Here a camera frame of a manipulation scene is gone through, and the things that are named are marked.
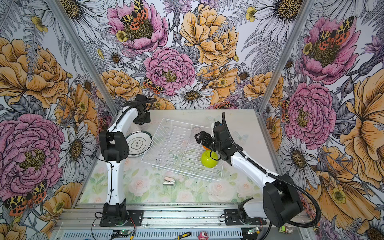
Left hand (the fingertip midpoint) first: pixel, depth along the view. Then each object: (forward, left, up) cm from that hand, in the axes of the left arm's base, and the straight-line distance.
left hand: (143, 124), depth 101 cm
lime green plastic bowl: (-25, -41, -3) cm, 48 cm away
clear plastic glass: (-7, -34, +1) cm, 34 cm away
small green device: (-59, -75, -5) cm, 95 cm away
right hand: (-20, -37, +7) cm, 42 cm away
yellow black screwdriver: (-59, -30, -9) cm, 67 cm away
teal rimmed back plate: (-11, +2, -7) cm, 13 cm away
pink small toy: (-61, -37, -3) cm, 71 cm away
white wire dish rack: (-13, -19, -7) cm, 24 cm away
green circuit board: (-59, +1, -10) cm, 59 cm away
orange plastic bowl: (-14, -41, -8) cm, 44 cm away
